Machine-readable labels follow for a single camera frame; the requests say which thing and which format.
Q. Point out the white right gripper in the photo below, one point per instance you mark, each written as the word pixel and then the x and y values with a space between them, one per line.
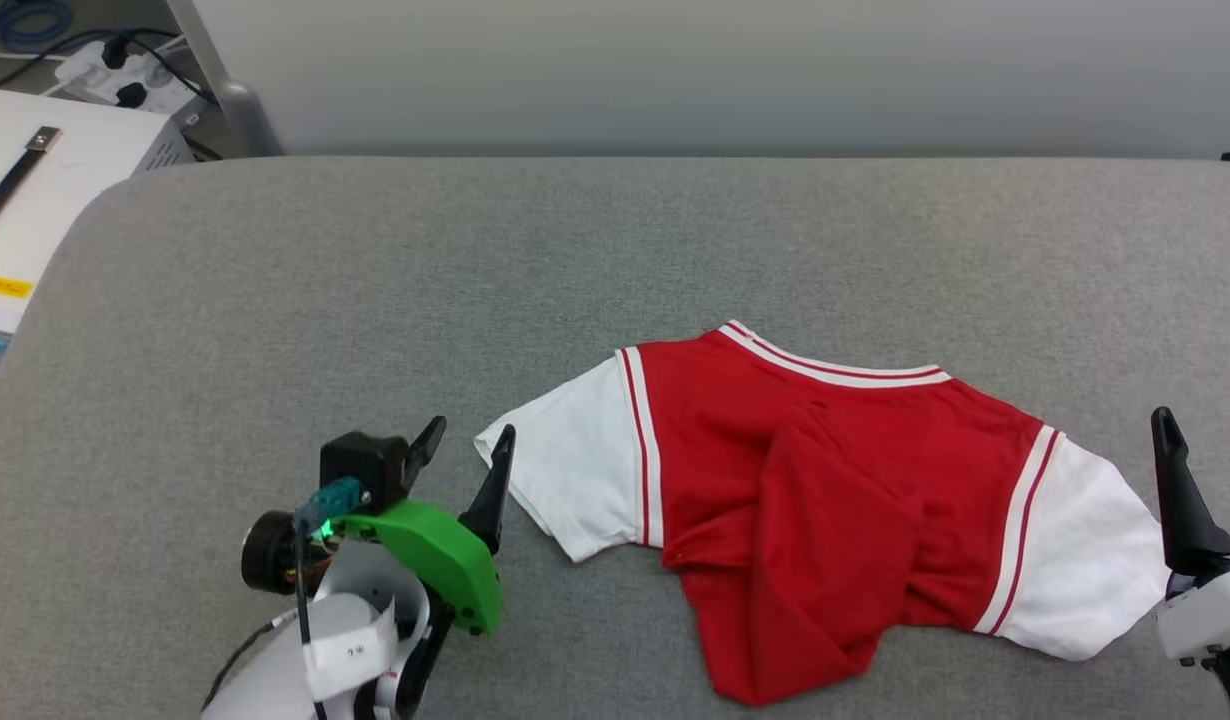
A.
pixel 1215 610

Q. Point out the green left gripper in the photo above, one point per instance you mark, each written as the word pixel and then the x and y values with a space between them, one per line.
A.
pixel 435 560

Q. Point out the red and white shirt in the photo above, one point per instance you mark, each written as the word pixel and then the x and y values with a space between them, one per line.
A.
pixel 825 500

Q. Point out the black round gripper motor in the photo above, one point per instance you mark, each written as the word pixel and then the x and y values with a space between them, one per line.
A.
pixel 270 550

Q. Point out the white partition panel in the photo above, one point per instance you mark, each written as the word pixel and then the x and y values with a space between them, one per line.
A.
pixel 725 70

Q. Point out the yellow warning sticker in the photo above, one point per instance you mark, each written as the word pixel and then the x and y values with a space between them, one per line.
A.
pixel 5 287

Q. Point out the white equipment box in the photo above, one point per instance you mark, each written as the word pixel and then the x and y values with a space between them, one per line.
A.
pixel 75 170

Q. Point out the large white power strip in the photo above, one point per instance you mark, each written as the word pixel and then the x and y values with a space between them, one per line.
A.
pixel 95 80

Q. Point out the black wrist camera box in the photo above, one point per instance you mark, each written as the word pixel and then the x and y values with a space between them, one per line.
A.
pixel 360 465

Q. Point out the grey partition post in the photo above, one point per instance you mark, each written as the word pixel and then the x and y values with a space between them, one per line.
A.
pixel 230 95

